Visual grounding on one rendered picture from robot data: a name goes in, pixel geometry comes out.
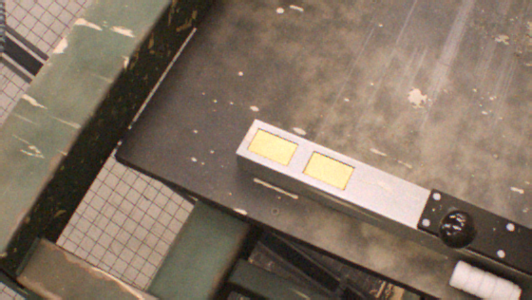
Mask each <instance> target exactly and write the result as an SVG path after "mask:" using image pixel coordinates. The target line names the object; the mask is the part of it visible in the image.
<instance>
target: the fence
mask: <svg viewBox="0 0 532 300"><path fill-rule="evenodd" d="M258 129H260V130H263V131H265V132H268V133H270V134H272V135H275V136H277V137H280V138H282V139H284V140H286V141H290V142H292V143H294V144H296V145H297V147H296V149H295V151H294V156H293V157H292V159H291V161H290V163H289V165H288V167H287V166H284V165H282V164H279V163H277V162H275V161H272V160H270V159H266V158H264V157H262V156H260V155H258V154H255V153H253V152H251V151H248V150H247V149H248V147H249V146H250V144H251V142H252V140H253V138H254V137H255V135H256V133H257V131H258ZM314 152H315V153H317V154H320V155H322V156H325V157H327V158H329V159H333V160H335V161H337V162H340V163H342V164H345V165H347V166H349V167H351V168H353V169H354V170H353V172H352V175H351V178H350V180H349V182H348V184H347V186H346V188H345V190H341V189H339V188H336V187H334V186H332V185H330V184H329V183H327V182H324V181H322V180H319V179H317V178H313V177H311V176H308V175H307V176H306V175H304V174H303V172H304V170H305V168H306V166H307V165H308V163H309V161H310V159H311V157H312V155H313V153H314ZM237 162H238V167H239V169H240V170H242V171H244V172H247V173H249V174H251V175H254V176H256V177H258V178H264V179H267V180H269V181H271V182H273V183H275V184H277V185H280V186H282V187H284V188H287V189H289V190H291V191H293V192H295V193H297V194H300V195H302V196H304V197H307V198H309V199H312V200H314V201H316V202H319V203H321V204H323V205H326V206H327V207H329V208H332V209H335V210H338V211H340V212H342V213H345V214H347V215H349V216H352V217H354V218H357V219H359V220H361V221H364V222H366V223H368V224H371V225H373V226H376V227H378V228H380V229H383V230H384V231H386V232H389V233H391V234H396V235H398V236H401V237H403V238H404V239H407V240H408V241H410V242H413V243H414V242H415V243H417V244H419V245H421V246H423V247H426V248H427V249H429V250H433V251H435V252H437V253H440V254H442V255H446V256H448V257H450V258H452V259H455V260H456V261H461V260H462V261H463V262H465V263H467V264H468V265H471V266H472V267H473V266H474V267H477V268H478V269H480V270H481V269H483V270H484V272H489V273H493V274H495V275H497V277H501V278H504V279H506V280H507V281H511V282H513V283H514V285H518V286H519V287H522V288H525V289H527V290H529V291H532V277H531V276H529V275H528V274H525V273H522V272H519V271H518V270H514V269H511V268H510V267H508V266H505V265H503V264H501V263H499V262H495V261H493V260H491V259H489V258H485V257H483V256H481V255H479V254H477V253H473V252H471V251H469V250H467V249H465V248H463V249H459V250H453V249H450V248H449V247H448V246H446V245H445V243H443V242H442V240H441V239H440V238H439V237H437V236H435V235H430V234H427V233H425V232H423V231H421V230H419V229H417V227H416V225H417V223H418V221H419V218H420V216H421V213H422V212H423V210H424V207H425V205H426V203H427V200H428V195H429V193H430V191H429V190H428V189H425V188H423V187H420V186H419V185H417V186H416V185H414V184H411V183H409V182H407V181H405V180H403V179H400V178H397V177H395V176H393V175H391V174H388V173H386V172H383V171H381V170H379V169H377V168H375V167H370V166H368V165H366V164H363V163H361V162H359V161H357V160H354V159H351V158H348V157H346V156H343V155H341V154H338V153H336V152H334V151H333V150H330V149H328V148H325V147H323V146H321V145H318V144H316V143H313V142H311V141H307V140H304V139H302V138H300V137H298V136H296V135H293V134H292V133H289V132H287V131H284V130H282V129H279V128H277V127H274V126H272V125H270V124H268V123H266V122H259V121H257V120H255V121H254V122H253V123H252V125H251V127H250V128H249V130H248V132H247V134H246V135H245V137H244V139H243V141H242V142H241V144H240V146H239V148H238V150H237Z"/></svg>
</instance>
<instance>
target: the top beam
mask: <svg viewBox="0 0 532 300"><path fill-rule="evenodd" d="M212 1H213V0H92V1H91V2H90V4H89V5H88V7H87V8H86V9H85V11H84V12H83V13H82V15H81V16H80V17H79V18H78V19H77V21H76V23H75V24H74V25H73V27H72V28H71V29H70V31H68V32H67V33H66V35H65V38H64V39H63V40H62V42H61V43H60V44H59V46H57V47H56V48H55V50H54V51H53V53H52V54H51V55H50V57H49V58H48V59H47V61H46V63H45V64H44V65H43V66H42V68H41V69H40V70H39V72H38V74H37V75H36V77H35V78H34V79H33V80H32V81H31V82H30V85H29V86H28V88H27V89H26V90H25V92H24V94H23V95H22V96H21V97H20V99H19V100H18V102H17V104H16V105H15V106H14V107H13V108H12V110H11V111H10V112H9V114H8V116H7V118H6V119H5V120H4V121H3V123H2V125H1V126H0V277H2V278H4V279H6V280H8V281H10V282H11V283H13V285H15V286H17V287H19V288H20V289H23V288H25V289H28V288H27V287H25V286H23V285H22V284H21V283H20V282H18V281H17V275H15V272H16V271H17V270H18V267H19V266H20V264H21V262H22V260H23V259H24V257H25V256H26V254H27V253H28V250H29V249H30V247H31V245H32V243H33V242H34V241H35V238H36V237H37V236H38V237H39V238H41V237H42V236H43V235H44V234H45V235H46V236H47V237H48V238H50V239H51V240H52V242H54V243H56V242H58V239H59V237H60V236H61V234H62V233H63V231H64V229H65V228H66V226H67V224H68V222H69V221H70V220H71V218H72V217H73V214H74V212H75V211H76V210H77V209H78V207H79V204H80V203H81V201H82V200H83V198H84V197H85V196H86V193H87V191H88V190H89V188H90V187H91V185H92V184H93V181H94V180H95V179H96V177H97V176H98V175H99V174H100V172H101V171H102V168H103V166H104V165H105V163H106V162H107V161H108V159H109V158H110V156H111V153H112V152H113V150H114V149H115V147H116V146H117V144H118V143H119V141H120V140H121V138H122V137H123V136H124V132H125V131H126V129H127V128H128V126H129V125H130V124H131V123H132V121H133V120H134V118H135V117H136V115H137V114H138V112H139V110H140V108H141V107H142V106H143V104H144V102H145V101H146V99H147V98H148V96H149V95H150V93H151V92H152V90H153V89H154V87H155V86H156V84H157V83H158V81H159V80H160V78H161V77H162V76H163V73H164V71H165V70H166V69H167V68H168V66H169V65H170V63H171V62H172V60H173V59H174V57H175V56H176V54H177V53H178V51H179V50H180V49H181V47H182V45H183V44H184V42H185V41H186V39H187V38H188V36H189V35H190V33H191V32H192V30H194V28H195V27H196V25H197V24H198V22H199V21H200V19H201V17H202V16H203V14H204V13H205V12H206V10H207V9H208V7H209V6H210V4H211V3H212Z"/></svg>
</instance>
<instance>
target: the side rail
mask: <svg viewBox="0 0 532 300"><path fill-rule="evenodd" d="M40 239H41V242H40V244H39V245H38V246H37V249H36V250H35V252H33V255H32V257H31V259H30V260H29V262H28V264H27V266H26V267H25V268H24V269H23V272H22V273H21V274H20V277H19V276H17V281H18V282H20V283H21V284H22V285H23V286H25V287H27V288H29V289H30V290H32V291H34V292H35V293H37V294H39V295H41V296H42V297H44V299H43V300H161V299H160V298H158V297H156V296H154V295H152V294H150V293H148V292H146V291H142V290H140V289H138V288H136V287H134V286H132V285H130V284H129V283H127V282H125V281H123V280H122V279H120V278H118V277H116V276H115V275H113V274H111V273H109V272H106V271H105V270H103V269H101V268H99V267H97V266H95V265H94V264H92V263H90V262H88V261H86V260H84V259H83V258H82V257H80V256H78V255H76V254H75V253H72V252H70V251H68V250H67V249H65V248H63V247H61V246H60V245H58V244H56V243H54V242H52V241H51V240H49V239H47V238H45V237H41V238H40Z"/></svg>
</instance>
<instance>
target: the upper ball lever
mask: <svg viewBox="0 0 532 300"><path fill-rule="evenodd" d="M476 234H477V222H476V220H475V218H473V217H472V215H471V214H470V213H468V212H467V211H465V210H460V209H459V210H458V209H456V208H454V207H452V208H449V210H448V213H447V214H445V215H443V217H442V220H441V221H440V225H439V237H440V239H441V240H442V242H443V243H445V245H446V246H448V247H449V248H450V249H453V250H459V249H463V248H465V247H467V246H469V245H470V244H471V243H473V241H474V239H475V237H476Z"/></svg>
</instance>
